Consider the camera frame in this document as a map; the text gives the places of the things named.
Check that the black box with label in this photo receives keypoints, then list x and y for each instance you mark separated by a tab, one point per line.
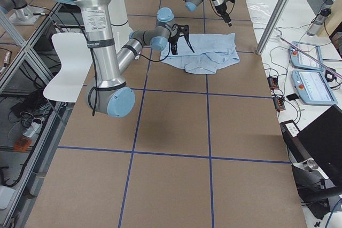
290	133

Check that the lower teach pendant tablet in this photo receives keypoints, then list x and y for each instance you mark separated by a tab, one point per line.
312	88

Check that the grey aluminium frame post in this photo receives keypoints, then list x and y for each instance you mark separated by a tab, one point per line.
274	18

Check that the black laptop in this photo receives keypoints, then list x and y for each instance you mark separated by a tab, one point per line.
322	140

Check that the white reacher grabber tool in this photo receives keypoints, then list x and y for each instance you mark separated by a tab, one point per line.
306	56

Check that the white chair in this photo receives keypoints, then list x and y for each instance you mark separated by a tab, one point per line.
75	58

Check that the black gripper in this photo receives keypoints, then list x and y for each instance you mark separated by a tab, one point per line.
173	39
222	12

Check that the light blue button shirt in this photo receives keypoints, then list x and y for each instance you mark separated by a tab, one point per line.
209	53

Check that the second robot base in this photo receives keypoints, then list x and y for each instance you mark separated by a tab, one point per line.
24	14

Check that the silver water bottle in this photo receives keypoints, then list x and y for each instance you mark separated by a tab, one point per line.
318	21

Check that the clear plastic bag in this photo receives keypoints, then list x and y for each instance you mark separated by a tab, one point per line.
259	12

